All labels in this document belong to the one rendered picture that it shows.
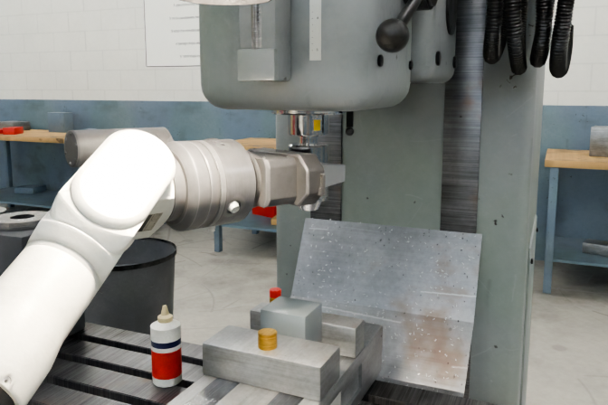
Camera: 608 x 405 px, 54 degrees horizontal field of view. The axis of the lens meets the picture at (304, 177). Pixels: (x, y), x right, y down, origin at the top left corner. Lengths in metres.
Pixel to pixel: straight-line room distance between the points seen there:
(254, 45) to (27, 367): 0.33
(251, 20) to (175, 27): 5.37
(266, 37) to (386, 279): 0.58
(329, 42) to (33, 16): 6.63
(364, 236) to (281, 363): 0.45
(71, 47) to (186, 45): 1.42
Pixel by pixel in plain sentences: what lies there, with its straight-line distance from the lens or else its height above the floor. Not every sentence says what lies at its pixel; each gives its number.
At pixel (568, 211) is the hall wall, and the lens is 4.91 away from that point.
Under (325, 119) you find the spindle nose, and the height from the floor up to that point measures 1.30.
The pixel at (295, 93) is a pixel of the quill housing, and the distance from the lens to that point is 0.60.
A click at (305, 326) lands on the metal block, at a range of 0.72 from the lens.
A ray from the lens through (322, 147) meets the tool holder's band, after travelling 0.67.
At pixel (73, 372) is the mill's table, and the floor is 0.93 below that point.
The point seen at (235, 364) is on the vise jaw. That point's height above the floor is 1.02.
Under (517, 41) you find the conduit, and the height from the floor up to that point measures 1.39.
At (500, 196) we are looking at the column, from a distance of 1.02.
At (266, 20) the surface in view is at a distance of 0.57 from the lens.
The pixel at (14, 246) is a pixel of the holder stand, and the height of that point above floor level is 1.10.
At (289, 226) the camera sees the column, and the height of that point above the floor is 1.07.
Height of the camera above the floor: 1.33
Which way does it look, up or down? 9 degrees down
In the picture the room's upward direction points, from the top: straight up
